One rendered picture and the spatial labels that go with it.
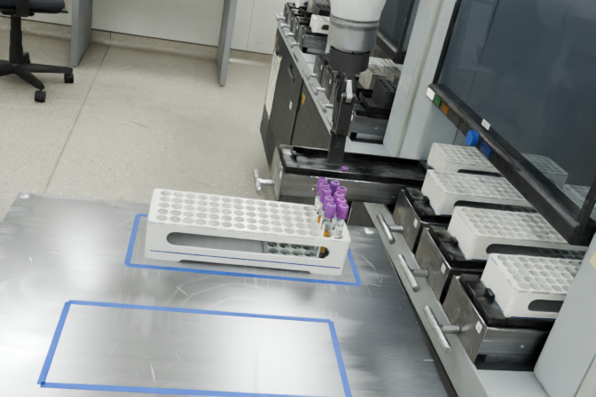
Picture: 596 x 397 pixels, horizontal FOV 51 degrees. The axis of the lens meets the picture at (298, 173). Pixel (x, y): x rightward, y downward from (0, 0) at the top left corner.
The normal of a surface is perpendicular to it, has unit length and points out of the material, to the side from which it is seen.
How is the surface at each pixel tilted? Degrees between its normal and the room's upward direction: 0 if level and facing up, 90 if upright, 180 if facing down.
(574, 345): 90
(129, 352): 0
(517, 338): 90
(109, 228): 0
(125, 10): 90
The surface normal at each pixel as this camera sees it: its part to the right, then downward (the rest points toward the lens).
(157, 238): 0.11, 0.44
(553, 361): -0.97, -0.10
